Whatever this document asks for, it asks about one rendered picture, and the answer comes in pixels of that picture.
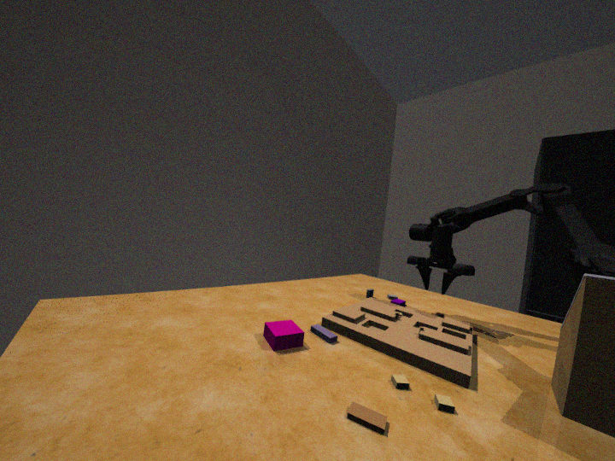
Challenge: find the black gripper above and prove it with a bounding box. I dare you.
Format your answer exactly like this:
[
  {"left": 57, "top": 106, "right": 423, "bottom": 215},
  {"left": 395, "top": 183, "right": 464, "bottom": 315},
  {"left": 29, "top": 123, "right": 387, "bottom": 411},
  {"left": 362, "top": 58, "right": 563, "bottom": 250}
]
[{"left": 407, "top": 242, "right": 475, "bottom": 295}]

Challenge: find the magenta block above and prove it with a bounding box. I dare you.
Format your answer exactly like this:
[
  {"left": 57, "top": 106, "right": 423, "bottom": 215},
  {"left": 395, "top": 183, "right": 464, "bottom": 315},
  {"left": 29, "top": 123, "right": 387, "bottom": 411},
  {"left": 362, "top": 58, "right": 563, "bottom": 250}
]
[{"left": 263, "top": 320, "right": 304, "bottom": 352}]

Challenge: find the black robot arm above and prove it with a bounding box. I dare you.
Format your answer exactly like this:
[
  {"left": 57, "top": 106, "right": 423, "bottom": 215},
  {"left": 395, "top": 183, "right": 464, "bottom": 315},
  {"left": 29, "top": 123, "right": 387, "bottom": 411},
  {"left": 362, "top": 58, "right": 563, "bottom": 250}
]
[{"left": 409, "top": 183, "right": 615, "bottom": 285}]

